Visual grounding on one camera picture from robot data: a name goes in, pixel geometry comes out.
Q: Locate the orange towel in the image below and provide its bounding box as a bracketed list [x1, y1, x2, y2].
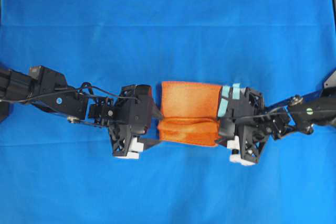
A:
[157, 81, 222, 147]

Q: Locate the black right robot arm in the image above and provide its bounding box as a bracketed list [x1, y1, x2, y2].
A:
[215, 72, 335, 166]

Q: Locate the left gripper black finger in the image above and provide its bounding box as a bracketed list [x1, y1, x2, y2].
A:
[138, 137, 162, 152]
[136, 84, 163, 119]

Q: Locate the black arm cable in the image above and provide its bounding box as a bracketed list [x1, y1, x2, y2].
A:
[0, 81, 140, 103]
[223, 94, 305, 120]

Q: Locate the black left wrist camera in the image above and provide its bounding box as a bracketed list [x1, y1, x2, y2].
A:
[113, 95, 153, 135]

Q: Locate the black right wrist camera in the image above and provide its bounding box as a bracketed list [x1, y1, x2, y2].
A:
[219, 97, 254, 127]

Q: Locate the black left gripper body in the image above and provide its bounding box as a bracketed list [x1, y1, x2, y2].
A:
[89, 84, 143, 159]

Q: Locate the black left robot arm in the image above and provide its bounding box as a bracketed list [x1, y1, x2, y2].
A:
[1, 66, 163, 159]

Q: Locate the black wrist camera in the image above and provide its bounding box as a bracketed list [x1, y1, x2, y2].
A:
[113, 95, 153, 135]
[219, 97, 254, 127]

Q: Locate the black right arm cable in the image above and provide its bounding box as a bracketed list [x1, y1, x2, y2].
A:
[223, 94, 305, 120]

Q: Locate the blue table cloth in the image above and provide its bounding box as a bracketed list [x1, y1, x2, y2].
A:
[1, 0, 335, 223]

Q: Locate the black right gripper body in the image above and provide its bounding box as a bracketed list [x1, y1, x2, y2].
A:
[222, 87, 269, 166]

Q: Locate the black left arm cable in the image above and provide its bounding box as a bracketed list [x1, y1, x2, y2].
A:
[0, 81, 140, 103]

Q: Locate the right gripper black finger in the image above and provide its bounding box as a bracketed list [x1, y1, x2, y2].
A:
[217, 83, 248, 118]
[215, 119, 235, 145]

